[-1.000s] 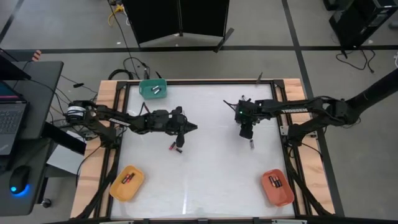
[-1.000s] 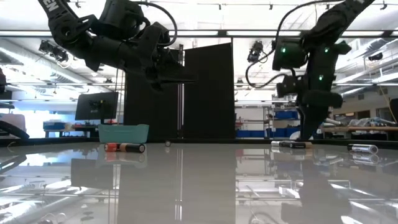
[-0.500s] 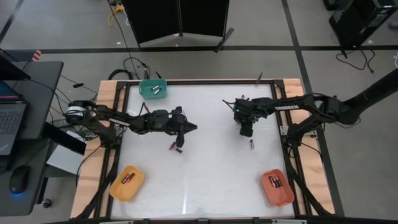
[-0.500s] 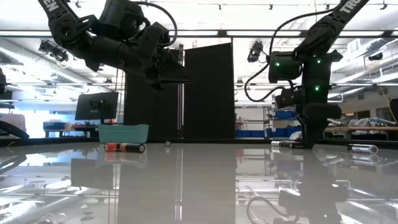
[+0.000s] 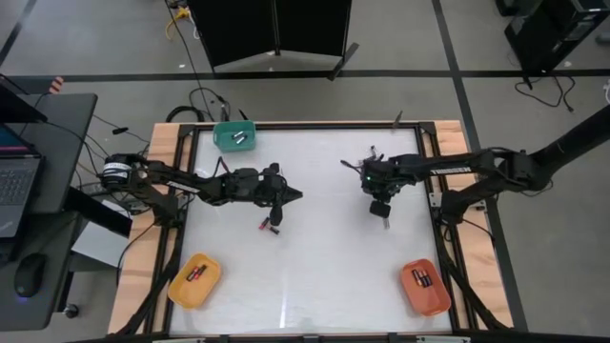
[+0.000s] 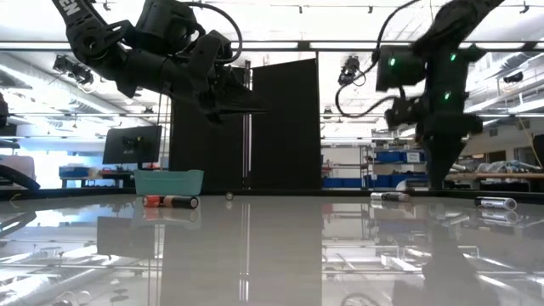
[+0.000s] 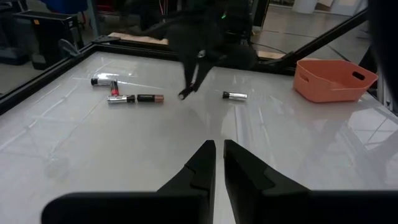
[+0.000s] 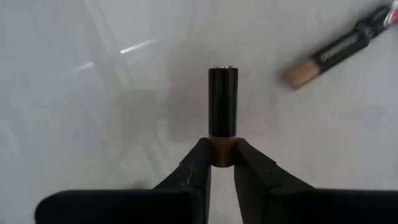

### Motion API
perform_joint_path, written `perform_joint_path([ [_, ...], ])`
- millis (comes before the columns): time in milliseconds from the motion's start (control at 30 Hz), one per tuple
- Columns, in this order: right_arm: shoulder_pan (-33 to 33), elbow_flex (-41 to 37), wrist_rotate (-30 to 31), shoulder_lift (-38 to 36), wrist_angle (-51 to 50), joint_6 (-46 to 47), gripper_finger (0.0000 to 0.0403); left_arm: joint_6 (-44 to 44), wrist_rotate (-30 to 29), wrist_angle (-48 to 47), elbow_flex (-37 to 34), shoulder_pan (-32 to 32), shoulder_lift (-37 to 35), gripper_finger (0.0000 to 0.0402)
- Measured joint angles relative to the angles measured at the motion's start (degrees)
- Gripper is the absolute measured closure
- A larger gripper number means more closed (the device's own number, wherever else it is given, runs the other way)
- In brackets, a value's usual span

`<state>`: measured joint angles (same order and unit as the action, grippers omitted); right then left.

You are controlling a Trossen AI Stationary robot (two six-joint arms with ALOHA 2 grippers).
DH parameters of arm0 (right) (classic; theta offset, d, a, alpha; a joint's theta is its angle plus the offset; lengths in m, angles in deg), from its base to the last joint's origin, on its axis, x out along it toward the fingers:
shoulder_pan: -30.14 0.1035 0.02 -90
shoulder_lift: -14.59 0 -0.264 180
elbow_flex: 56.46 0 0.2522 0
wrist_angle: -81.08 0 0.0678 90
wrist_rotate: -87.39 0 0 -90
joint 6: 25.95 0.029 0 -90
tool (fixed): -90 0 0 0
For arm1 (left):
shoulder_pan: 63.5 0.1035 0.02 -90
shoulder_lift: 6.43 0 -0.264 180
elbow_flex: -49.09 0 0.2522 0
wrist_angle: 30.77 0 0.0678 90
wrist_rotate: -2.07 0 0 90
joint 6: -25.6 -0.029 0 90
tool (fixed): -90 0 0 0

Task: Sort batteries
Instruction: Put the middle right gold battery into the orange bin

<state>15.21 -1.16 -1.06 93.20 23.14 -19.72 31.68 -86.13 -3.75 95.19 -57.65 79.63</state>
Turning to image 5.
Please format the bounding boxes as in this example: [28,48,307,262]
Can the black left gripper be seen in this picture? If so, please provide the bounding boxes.
[225,166,304,229]

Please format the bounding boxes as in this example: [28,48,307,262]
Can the coiled black cables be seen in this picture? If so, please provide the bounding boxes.
[165,86,233,124]

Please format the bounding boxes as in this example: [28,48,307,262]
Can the black aluminium table frame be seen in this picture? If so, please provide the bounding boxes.
[112,120,515,343]

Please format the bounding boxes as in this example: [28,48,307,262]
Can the black round-base stand pole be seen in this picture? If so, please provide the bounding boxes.
[523,103,610,192]

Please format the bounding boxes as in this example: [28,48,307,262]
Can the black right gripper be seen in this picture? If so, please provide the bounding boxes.
[359,156,407,230]

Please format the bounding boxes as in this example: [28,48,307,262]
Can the black cables with plug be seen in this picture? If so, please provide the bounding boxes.
[513,74,577,114]

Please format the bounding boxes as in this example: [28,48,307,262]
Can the black computer tower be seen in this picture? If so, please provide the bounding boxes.
[503,0,610,76]

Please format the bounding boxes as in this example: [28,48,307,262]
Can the long black floor cable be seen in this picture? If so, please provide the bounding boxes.
[164,0,215,123]

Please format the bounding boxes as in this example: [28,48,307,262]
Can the black and grey computer box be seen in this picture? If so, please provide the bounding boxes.
[64,186,134,269]

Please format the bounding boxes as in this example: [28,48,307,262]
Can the black computer mouse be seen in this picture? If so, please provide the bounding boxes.
[12,252,48,300]

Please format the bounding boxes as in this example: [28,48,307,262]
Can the green plastic bin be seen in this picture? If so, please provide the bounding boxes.
[213,120,257,154]

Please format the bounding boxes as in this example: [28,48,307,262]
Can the black monitor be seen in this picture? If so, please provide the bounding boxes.
[0,73,49,125]

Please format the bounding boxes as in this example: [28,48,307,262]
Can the black metal frame post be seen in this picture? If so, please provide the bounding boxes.
[0,92,99,333]

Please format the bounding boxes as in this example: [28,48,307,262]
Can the yellow plastic tray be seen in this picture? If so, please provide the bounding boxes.
[167,252,223,310]

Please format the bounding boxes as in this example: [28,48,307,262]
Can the black folding partition screen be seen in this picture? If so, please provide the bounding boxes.
[187,0,360,81]

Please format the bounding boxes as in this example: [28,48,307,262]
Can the orange plastic tray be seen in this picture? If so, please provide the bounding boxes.
[399,258,453,317]

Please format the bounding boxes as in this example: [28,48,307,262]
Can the yellow floor cable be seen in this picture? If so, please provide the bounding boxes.
[164,7,193,42]

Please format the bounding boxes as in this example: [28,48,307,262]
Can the black laptop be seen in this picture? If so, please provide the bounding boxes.
[0,122,45,239]

